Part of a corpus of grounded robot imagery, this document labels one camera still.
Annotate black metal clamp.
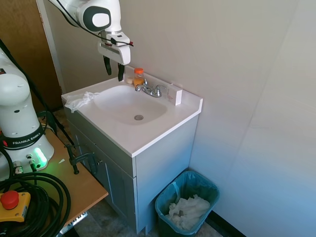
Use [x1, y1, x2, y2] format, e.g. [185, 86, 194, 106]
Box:
[64, 144, 96, 175]

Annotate grey vanity cabinet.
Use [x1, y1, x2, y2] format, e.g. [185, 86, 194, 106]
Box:
[66, 108, 199, 236]

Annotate brown wooden door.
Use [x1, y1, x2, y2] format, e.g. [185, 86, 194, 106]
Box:
[0, 0, 63, 112]

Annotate white tissue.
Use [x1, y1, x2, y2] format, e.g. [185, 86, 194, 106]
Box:
[64, 91, 101, 114]

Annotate white rectangular box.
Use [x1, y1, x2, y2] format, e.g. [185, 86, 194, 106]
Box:
[165, 83, 183, 107]

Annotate coiled thick black cables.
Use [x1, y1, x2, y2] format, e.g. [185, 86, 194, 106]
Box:
[0, 145, 72, 237]

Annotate black baseboard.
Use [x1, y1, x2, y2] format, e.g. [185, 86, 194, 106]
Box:
[211, 209, 248, 237]

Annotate chrome faucet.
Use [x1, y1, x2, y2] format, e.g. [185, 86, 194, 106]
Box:
[134, 78, 167, 98]

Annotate pile of discarded white tissues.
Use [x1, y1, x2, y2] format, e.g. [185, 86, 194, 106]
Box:
[164, 194, 211, 230]

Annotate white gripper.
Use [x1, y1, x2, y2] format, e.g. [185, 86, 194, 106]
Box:
[97, 40, 131, 82]

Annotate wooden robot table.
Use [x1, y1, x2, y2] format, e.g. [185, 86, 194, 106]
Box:
[0, 127, 109, 237]

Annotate white sink countertop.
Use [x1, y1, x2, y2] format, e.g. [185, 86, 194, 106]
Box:
[61, 66, 203, 158]

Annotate white door frame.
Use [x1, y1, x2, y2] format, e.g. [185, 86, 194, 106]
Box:
[35, 0, 66, 94]

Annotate yellow emergency stop button box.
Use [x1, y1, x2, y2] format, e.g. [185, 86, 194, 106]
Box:
[0, 190, 32, 223]

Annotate thin black hanging cable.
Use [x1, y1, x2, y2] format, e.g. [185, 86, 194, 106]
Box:
[0, 38, 75, 147]

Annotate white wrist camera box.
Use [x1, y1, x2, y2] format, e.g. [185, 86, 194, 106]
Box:
[109, 33, 131, 47]

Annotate trash bin with blue liner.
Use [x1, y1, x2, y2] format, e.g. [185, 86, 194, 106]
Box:
[155, 170, 221, 237]

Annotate orange lidded bottle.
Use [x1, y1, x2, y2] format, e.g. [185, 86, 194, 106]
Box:
[133, 68, 145, 87]

